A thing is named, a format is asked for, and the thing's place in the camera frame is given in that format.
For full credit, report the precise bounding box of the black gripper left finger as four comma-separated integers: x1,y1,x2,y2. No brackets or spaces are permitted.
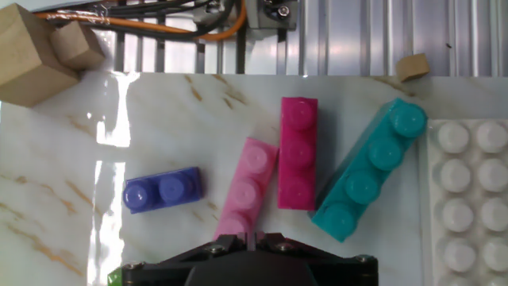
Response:
217,234,248,252

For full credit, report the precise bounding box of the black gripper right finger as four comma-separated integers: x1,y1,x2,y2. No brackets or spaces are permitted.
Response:
256,232,285,251

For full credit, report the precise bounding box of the pink four-stud block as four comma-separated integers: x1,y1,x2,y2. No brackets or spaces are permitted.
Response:
213,137,280,242

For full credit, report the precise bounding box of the purple two-stud block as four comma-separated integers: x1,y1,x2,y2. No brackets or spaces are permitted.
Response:
121,166,205,215

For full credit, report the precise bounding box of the magenta three-stud block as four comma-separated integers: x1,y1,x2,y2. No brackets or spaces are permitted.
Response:
276,96,319,211

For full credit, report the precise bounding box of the teal four-stud block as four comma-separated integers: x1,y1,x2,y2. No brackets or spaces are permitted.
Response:
310,98,429,243

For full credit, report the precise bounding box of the green two-stud block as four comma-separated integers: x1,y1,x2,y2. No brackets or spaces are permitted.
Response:
106,266,124,286

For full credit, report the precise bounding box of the white studded baseplate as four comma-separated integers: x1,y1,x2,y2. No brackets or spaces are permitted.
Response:
420,118,508,286

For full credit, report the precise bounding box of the small wooden cube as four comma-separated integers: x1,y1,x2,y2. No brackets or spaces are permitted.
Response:
394,52,432,83

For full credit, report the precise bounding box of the grey metal clamp block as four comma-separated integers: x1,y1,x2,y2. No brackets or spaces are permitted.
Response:
245,0,299,31

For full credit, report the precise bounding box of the medium wooden block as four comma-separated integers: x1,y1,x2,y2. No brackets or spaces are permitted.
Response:
49,20,106,72

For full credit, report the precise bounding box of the large wooden block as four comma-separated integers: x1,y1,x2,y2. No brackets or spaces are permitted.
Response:
0,2,80,108

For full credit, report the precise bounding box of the black cable bundle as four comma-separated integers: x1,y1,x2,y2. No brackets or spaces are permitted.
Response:
51,0,236,41

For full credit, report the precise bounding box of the orange cable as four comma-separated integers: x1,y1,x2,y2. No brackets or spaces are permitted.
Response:
33,0,248,43

